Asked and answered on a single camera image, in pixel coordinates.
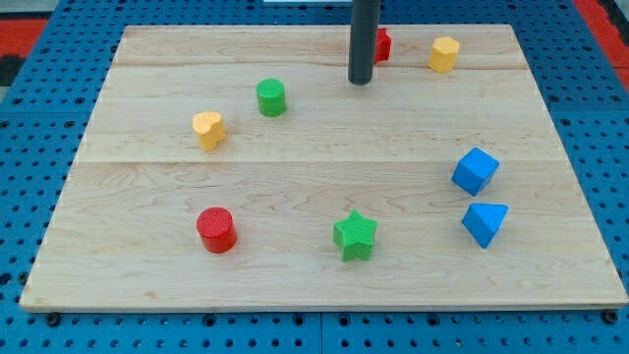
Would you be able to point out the green star block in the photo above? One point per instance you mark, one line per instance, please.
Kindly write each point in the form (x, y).
(354, 236)

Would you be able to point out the red star block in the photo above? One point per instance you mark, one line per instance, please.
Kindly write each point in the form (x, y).
(382, 46)

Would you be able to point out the yellow hexagon block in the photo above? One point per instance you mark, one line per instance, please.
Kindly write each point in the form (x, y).
(444, 53)

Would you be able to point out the light wooden board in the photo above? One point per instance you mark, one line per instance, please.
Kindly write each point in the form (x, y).
(123, 237)

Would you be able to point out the green cylinder block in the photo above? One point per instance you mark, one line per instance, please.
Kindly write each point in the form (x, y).
(271, 97)

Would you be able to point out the red cylinder block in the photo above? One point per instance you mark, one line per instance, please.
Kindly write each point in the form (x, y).
(215, 226)

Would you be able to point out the yellow heart block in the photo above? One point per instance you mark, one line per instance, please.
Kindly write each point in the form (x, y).
(209, 128)

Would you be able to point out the blue cube block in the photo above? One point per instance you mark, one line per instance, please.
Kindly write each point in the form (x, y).
(474, 171)

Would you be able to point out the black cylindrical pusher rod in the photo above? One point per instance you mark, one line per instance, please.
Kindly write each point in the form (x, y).
(363, 33)

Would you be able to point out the blue triangular prism block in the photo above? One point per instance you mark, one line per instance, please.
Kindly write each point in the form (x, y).
(483, 221)

